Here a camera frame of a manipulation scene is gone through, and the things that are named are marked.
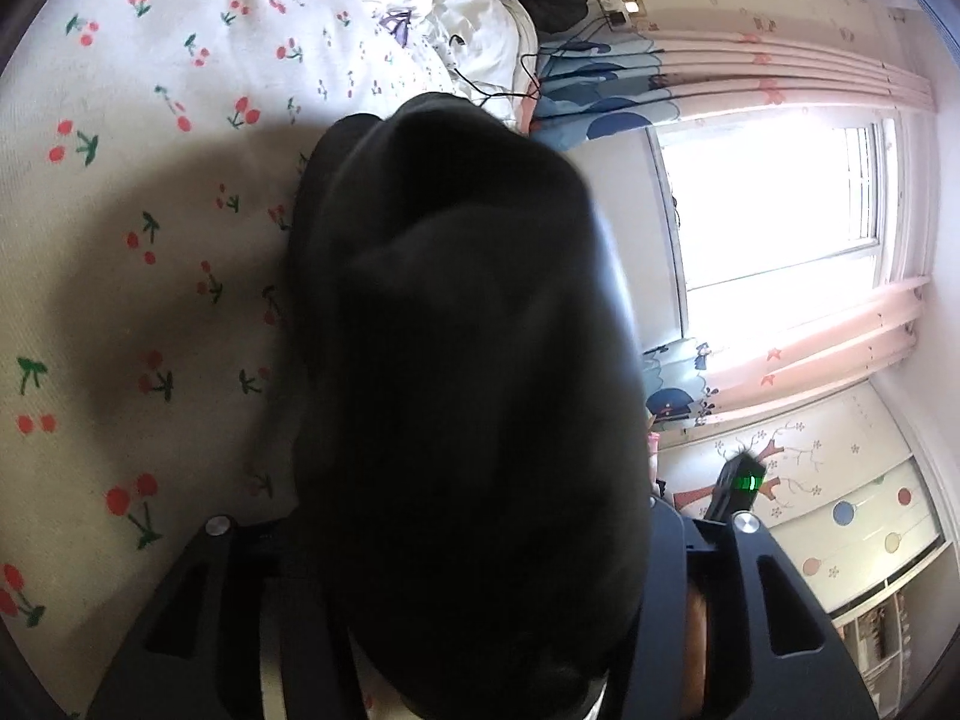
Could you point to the window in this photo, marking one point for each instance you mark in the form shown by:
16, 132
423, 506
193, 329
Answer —
781, 220

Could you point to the blue pink patterned curtain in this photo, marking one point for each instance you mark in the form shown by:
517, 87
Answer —
613, 82
694, 383

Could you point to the blue pink patterned right curtain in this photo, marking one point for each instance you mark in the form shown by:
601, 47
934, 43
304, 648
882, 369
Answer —
694, 383

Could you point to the white cherry print bed quilt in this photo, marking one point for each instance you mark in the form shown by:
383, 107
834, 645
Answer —
151, 151

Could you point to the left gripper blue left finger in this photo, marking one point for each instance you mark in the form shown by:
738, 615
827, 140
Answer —
195, 650

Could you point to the white decorated wardrobe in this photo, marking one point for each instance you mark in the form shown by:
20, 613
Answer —
858, 514

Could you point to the white wall power socket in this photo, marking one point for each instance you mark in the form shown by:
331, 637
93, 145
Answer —
623, 15

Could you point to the person right hand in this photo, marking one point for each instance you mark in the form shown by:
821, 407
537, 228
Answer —
695, 658

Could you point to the black puffer down jacket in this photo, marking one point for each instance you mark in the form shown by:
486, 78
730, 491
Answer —
472, 455

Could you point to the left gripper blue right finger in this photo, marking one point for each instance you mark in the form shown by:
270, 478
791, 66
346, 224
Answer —
771, 650

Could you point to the blue pink patterned left curtain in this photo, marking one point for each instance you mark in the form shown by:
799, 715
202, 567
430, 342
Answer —
613, 82

